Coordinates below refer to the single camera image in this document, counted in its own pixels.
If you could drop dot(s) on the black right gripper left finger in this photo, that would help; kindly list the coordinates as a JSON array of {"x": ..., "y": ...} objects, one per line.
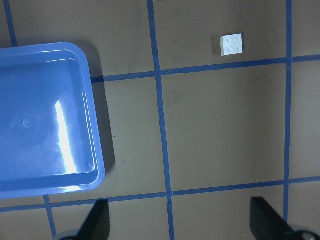
[{"x": 97, "y": 225}]

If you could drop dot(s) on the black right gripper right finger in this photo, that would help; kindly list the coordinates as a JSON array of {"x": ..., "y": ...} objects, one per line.
[{"x": 266, "y": 223}]

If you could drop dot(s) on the white block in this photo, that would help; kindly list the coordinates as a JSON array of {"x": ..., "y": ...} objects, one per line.
[{"x": 231, "y": 44}]

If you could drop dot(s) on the blue plastic tray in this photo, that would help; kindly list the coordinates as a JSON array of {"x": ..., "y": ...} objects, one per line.
[{"x": 49, "y": 135}]

